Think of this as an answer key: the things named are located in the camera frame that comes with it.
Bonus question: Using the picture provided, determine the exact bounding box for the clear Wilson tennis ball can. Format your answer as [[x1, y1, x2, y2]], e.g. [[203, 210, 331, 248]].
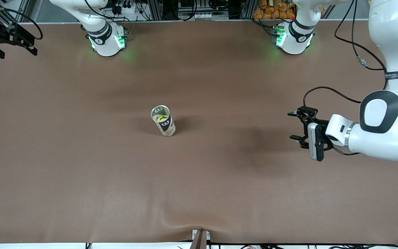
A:
[[151, 105, 176, 137]]

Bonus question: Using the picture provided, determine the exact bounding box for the white power strip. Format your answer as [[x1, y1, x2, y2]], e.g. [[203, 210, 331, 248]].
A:
[[111, 3, 141, 15]]

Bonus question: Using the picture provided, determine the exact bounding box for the pile of orange bread rolls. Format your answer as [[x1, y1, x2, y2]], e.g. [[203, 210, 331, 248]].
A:
[[253, 0, 296, 20]]

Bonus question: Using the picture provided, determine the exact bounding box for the grey equipment with white connectors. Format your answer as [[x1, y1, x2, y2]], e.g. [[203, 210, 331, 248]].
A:
[[178, 0, 229, 21]]

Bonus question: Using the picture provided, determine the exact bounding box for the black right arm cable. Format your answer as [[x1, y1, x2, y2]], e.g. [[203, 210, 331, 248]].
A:
[[0, 8, 43, 40]]

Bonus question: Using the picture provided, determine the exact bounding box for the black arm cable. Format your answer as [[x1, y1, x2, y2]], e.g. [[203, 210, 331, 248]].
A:
[[0, 8, 43, 40], [303, 0, 389, 108]]

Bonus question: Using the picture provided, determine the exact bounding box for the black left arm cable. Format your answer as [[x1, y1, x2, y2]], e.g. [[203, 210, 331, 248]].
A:
[[303, 0, 389, 108]]

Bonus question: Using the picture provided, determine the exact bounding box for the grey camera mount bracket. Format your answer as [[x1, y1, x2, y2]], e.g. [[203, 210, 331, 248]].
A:
[[191, 229, 211, 249]]

